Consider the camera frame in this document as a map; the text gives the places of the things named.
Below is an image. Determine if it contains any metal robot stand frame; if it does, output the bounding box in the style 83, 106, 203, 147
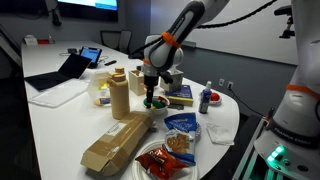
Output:
233, 116, 268, 180

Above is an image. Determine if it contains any black power cable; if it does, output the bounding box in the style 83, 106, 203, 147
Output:
229, 87, 268, 118

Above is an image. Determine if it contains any black corrugated cable conduit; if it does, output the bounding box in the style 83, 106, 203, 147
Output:
128, 0, 279, 59

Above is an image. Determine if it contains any long cardboard box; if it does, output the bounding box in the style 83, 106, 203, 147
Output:
80, 110, 155, 177

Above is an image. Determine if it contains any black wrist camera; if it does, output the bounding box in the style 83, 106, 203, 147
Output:
159, 70, 175, 85

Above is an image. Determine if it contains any black office chair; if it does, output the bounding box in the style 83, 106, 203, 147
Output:
118, 29, 133, 54
99, 29, 122, 51

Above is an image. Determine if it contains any purple yellow box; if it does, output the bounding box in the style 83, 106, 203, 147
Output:
164, 84, 195, 107

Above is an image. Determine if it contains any red Doritos bag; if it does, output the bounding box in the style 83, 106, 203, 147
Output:
134, 146, 190, 180

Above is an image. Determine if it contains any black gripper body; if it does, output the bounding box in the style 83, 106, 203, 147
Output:
143, 75, 158, 88

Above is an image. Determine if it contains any wooden box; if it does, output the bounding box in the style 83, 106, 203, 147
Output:
128, 69, 148, 97

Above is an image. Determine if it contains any black wall webcam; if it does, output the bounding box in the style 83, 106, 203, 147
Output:
51, 8, 63, 27

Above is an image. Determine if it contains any wall television screen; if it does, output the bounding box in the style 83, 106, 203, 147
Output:
57, 0, 119, 23

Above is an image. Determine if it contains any blue snack bag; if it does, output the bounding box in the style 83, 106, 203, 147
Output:
163, 112, 198, 167

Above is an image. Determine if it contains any blue spray bottle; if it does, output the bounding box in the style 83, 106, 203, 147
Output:
198, 80, 213, 115

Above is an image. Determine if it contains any black laptop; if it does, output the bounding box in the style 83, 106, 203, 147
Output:
23, 53, 93, 92

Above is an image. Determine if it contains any black slim remote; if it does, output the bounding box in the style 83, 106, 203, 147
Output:
103, 59, 118, 67

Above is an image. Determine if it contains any white crumpled napkin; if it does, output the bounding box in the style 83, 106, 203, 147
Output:
205, 122, 235, 147

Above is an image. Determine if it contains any tan water bottle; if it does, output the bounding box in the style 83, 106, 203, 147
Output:
107, 66, 131, 120

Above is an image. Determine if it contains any white plate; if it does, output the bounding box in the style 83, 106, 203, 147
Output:
130, 139, 199, 180

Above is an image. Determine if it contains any white card box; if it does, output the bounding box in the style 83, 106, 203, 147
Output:
23, 34, 39, 45

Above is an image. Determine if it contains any grey remote control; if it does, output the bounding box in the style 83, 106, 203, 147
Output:
167, 103, 185, 111

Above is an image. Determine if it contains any clear plastic sheet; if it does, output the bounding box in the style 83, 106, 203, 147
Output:
28, 79, 90, 109

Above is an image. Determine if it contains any black camera on stand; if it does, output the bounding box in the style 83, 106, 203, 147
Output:
273, 4, 296, 39

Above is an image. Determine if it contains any green toy block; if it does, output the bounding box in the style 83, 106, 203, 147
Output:
152, 101, 167, 110

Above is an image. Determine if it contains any grey tissue box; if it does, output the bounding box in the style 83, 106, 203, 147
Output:
159, 68, 184, 93

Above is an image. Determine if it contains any white bowl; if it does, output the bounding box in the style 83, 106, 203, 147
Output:
142, 95, 171, 116

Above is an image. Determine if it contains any red flat package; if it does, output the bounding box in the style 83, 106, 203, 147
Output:
37, 38, 56, 45

